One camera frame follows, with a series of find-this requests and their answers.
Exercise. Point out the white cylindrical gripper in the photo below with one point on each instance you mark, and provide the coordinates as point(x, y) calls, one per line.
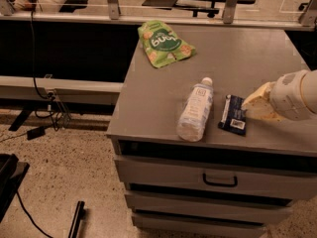
point(286, 96)

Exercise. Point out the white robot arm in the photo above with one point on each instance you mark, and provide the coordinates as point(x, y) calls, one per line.
point(293, 96)

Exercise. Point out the clear plastic water bottle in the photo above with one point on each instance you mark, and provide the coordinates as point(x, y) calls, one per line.
point(191, 123)

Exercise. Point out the grey metal railing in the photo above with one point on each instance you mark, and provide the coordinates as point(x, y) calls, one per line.
point(281, 14)

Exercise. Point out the green snack pouch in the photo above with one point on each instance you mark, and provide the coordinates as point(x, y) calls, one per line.
point(162, 45)

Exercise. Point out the black power adapter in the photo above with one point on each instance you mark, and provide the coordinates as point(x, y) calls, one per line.
point(36, 133)

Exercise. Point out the black metal floor bar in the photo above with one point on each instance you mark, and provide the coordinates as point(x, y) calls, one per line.
point(77, 217)

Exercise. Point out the black chair base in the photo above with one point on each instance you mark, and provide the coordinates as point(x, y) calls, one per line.
point(12, 173)

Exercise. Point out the black drawer handle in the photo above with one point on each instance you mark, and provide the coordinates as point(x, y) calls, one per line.
point(220, 181)

